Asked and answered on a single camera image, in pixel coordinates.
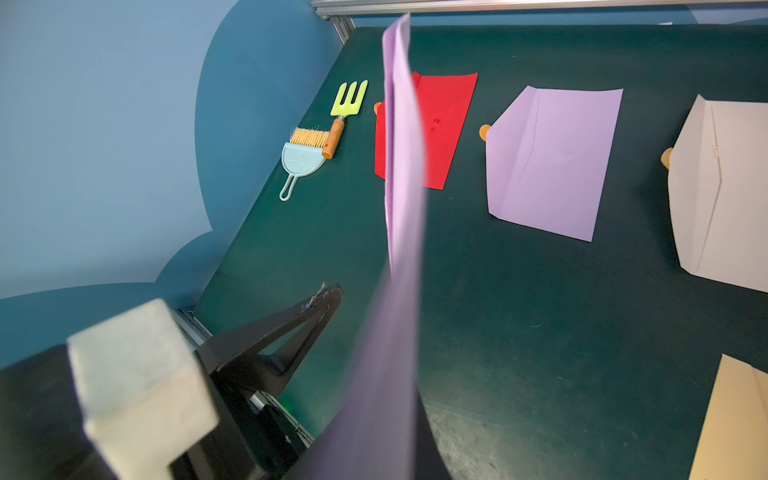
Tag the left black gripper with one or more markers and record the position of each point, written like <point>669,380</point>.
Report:
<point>42,434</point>

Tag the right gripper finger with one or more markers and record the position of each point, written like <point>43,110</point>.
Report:
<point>428,463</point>

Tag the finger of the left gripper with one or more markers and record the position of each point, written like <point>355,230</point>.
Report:
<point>263,356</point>

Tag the lilac envelope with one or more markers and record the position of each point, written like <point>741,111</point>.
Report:
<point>547,156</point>
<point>374,435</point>

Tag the red envelope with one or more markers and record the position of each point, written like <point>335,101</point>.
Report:
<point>444,102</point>

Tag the tan kraft envelope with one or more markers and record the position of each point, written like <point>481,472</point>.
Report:
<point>733,440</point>

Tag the blue toy brush dustpan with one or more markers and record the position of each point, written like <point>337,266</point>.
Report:
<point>301,156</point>

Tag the green toy rake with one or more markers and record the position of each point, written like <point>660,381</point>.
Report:
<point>347,102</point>

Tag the aluminium rail back frame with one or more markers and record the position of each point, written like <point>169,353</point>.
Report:
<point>348,15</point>

